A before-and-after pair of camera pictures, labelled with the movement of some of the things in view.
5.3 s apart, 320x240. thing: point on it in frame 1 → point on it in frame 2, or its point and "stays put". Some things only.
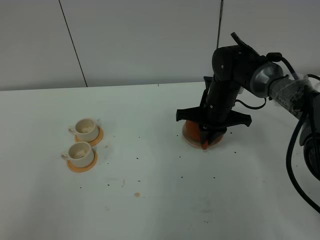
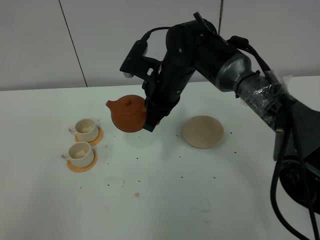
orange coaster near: [83, 170] stays put
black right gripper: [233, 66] → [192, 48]
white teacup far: [86, 129] stays put
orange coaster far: [96, 141] stays put
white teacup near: [80, 153] stays put
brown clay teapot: [215, 138] → [128, 113]
